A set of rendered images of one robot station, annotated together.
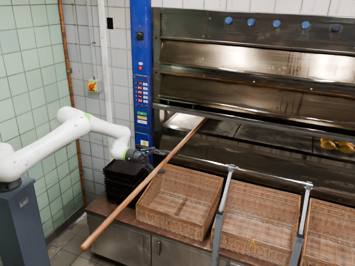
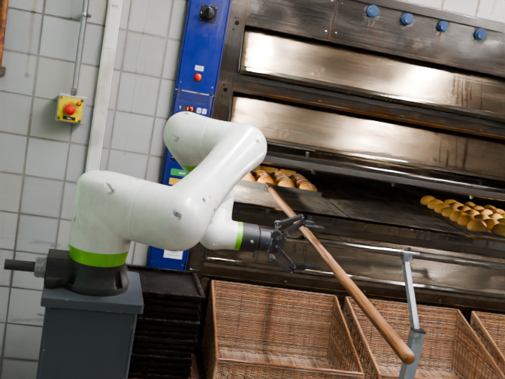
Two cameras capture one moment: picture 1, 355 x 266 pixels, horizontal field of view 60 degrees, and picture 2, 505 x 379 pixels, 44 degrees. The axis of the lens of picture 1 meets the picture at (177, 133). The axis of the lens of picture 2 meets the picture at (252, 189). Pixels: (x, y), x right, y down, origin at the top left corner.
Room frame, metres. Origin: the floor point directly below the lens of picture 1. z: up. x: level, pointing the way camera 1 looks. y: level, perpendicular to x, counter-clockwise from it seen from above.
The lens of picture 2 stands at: (0.15, 1.41, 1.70)
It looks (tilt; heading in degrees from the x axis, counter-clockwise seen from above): 10 degrees down; 327
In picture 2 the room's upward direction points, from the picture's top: 11 degrees clockwise
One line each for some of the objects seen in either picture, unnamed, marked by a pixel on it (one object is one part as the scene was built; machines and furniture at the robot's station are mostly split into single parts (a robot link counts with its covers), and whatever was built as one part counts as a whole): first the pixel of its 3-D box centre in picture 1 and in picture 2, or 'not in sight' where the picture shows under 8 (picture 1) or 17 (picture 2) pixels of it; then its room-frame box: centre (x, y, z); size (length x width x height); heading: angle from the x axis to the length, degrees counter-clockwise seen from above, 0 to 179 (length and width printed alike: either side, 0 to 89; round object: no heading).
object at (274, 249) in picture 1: (257, 219); (418, 355); (1.75, -0.60, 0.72); 0.56 x 0.49 x 0.28; 69
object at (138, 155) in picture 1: (141, 158); (270, 241); (1.78, 0.23, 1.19); 0.09 x 0.07 x 0.08; 67
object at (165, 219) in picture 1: (180, 198); (279, 341); (1.98, -0.04, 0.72); 0.56 x 0.49 x 0.28; 67
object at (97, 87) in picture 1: (94, 85); (71, 108); (2.53, 0.72, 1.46); 0.10 x 0.07 x 0.10; 68
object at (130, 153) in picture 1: (132, 155); (249, 237); (1.81, 0.30, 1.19); 0.12 x 0.06 x 0.09; 157
